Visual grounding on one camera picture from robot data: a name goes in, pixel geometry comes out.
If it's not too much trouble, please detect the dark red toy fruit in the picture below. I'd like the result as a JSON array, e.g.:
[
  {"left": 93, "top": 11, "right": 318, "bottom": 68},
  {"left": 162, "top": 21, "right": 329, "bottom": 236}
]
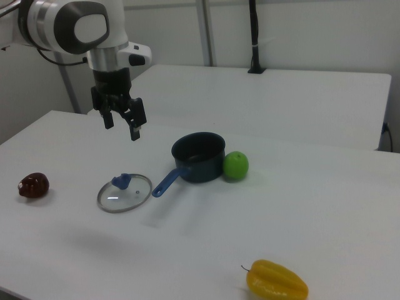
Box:
[{"left": 17, "top": 172, "right": 51, "bottom": 199}]

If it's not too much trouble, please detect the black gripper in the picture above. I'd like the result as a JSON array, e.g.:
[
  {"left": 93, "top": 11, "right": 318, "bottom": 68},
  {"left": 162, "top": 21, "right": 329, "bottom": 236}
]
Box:
[{"left": 91, "top": 67, "right": 148, "bottom": 142}]

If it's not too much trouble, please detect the dark blue saucepan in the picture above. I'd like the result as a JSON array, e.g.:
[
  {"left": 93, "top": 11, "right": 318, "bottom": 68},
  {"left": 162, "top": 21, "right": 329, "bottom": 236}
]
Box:
[{"left": 151, "top": 131, "right": 226, "bottom": 199}]

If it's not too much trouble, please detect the glass lid with blue knob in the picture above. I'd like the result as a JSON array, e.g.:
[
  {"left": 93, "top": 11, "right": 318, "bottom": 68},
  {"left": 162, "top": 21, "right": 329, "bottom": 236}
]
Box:
[{"left": 96, "top": 172, "right": 153, "bottom": 214}]

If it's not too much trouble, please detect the yellow toy starfruit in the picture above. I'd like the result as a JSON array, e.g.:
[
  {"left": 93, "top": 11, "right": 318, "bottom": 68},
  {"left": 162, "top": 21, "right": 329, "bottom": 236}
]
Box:
[{"left": 241, "top": 259, "right": 309, "bottom": 300}]

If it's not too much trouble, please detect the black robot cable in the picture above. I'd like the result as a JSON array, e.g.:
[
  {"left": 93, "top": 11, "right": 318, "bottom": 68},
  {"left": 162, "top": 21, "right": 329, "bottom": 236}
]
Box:
[{"left": 37, "top": 48, "right": 89, "bottom": 66}]

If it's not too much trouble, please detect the black clamped camera pole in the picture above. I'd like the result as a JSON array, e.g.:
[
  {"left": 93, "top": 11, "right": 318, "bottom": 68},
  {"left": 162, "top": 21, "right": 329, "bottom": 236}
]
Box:
[{"left": 247, "top": 0, "right": 266, "bottom": 74}]

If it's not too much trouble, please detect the green toy apple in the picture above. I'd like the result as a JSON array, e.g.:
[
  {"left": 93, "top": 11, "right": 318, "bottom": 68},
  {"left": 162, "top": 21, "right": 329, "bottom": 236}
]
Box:
[{"left": 222, "top": 151, "right": 250, "bottom": 181}]

